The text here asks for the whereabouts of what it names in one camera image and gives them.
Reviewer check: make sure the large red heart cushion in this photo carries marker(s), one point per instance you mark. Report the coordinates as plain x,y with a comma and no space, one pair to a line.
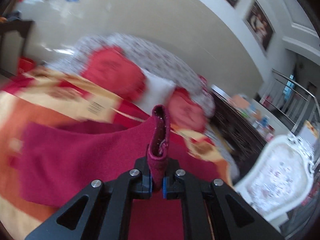
110,69

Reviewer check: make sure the red bag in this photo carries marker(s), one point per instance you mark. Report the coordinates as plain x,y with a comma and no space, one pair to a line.
25,65

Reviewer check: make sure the small red heart cushion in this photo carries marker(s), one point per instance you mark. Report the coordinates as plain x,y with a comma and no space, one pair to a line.
184,113

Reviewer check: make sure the dark carved wooden footboard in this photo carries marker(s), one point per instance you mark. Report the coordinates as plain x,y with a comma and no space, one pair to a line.
245,140

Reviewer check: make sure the white ornate chair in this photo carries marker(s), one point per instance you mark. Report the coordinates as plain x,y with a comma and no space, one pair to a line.
280,179

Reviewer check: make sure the white pillow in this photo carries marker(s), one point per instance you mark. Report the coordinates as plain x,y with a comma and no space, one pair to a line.
158,91

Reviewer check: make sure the steel stair railing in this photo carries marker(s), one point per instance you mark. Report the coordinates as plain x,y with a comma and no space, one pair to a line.
290,103

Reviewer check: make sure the floral quilt pillow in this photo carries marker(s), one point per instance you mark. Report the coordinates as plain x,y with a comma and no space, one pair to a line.
144,54

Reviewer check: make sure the maroon knit garment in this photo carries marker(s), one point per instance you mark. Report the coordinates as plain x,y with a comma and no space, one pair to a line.
57,162

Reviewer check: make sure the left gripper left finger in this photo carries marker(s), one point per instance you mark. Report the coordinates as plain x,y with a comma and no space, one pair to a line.
101,210

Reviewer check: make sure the orange cream patterned blanket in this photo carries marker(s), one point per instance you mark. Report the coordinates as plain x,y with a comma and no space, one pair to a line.
49,98

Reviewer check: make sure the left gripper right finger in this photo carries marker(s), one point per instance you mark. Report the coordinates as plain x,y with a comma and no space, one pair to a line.
213,210

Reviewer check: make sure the framed portrait photo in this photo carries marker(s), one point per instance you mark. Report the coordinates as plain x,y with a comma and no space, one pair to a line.
259,25

